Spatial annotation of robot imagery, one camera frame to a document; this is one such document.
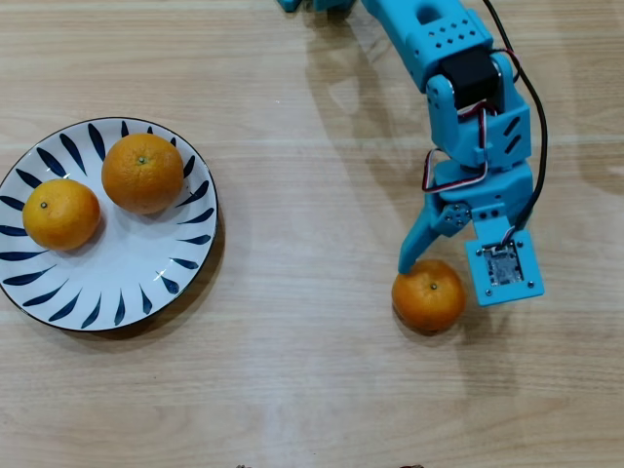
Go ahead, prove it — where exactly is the blue wrist camera module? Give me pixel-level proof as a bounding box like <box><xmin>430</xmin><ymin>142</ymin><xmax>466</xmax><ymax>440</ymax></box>
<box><xmin>463</xmin><ymin>215</ymin><xmax>546</xmax><ymax>308</ymax></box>

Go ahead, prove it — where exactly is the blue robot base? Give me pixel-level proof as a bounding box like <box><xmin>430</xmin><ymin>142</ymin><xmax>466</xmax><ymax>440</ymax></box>
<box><xmin>274</xmin><ymin>0</ymin><xmax>363</xmax><ymax>14</ymax></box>

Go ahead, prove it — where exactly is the large deep orange fruit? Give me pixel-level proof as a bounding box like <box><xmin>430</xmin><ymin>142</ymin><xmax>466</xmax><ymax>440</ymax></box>
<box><xmin>100</xmin><ymin>132</ymin><xmax>186</xmax><ymax>216</ymax></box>

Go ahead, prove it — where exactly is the white plate blue petal pattern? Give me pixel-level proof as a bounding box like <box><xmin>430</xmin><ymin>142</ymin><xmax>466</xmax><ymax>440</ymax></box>
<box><xmin>0</xmin><ymin>116</ymin><xmax>220</xmax><ymax>334</ymax></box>

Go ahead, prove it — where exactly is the red white black servo wire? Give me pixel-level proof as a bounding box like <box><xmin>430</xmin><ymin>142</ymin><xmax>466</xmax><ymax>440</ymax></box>
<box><xmin>489</xmin><ymin>46</ymin><xmax>524</xmax><ymax>85</ymax></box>
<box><xmin>420</xmin><ymin>104</ymin><xmax>490</xmax><ymax>195</ymax></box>

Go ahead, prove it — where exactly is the yellowish orange fruit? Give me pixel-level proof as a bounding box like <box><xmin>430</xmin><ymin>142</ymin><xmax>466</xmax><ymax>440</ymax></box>
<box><xmin>21</xmin><ymin>177</ymin><xmax>102</xmax><ymax>253</ymax></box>

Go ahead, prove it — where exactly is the small deep orange fruit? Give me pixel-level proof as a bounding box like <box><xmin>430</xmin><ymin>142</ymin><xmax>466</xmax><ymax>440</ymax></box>
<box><xmin>391</xmin><ymin>258</ymin><xmax>467</xmax><ymax>335</ymax></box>

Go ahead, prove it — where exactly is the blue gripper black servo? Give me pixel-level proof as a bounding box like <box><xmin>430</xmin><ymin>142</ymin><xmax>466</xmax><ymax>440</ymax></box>
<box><xmin>397</xmin><ymin>159</ymin><xmax>536</xmax><ymax>275</ymax></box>

